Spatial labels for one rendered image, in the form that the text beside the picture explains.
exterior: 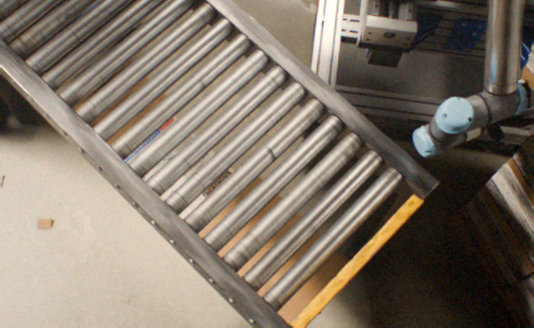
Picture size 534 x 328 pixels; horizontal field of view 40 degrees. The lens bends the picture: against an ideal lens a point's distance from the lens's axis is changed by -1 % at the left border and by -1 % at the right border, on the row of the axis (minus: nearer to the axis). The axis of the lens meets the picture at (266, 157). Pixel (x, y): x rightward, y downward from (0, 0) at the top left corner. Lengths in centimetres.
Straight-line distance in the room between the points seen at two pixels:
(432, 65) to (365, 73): 24
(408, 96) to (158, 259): 101
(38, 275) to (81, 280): 14
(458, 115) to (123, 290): 134
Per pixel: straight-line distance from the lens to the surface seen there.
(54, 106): 187
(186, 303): 249
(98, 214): 260
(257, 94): 183
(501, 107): 173
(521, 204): 214
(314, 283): 251
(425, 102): 254
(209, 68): 186
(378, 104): 250
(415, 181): 180
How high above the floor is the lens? 246
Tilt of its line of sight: 70 degrees down
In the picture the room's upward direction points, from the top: 7 degrees clockwise
